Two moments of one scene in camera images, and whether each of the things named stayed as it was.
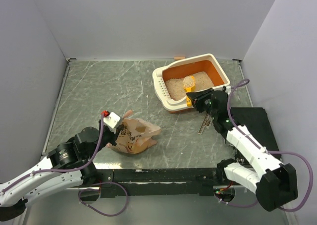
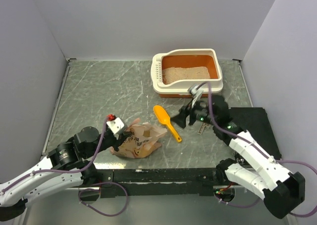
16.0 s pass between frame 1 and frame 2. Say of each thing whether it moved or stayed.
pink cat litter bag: moved
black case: stayed
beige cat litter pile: moved
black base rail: stayed
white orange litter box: moved
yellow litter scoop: moved
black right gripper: moved
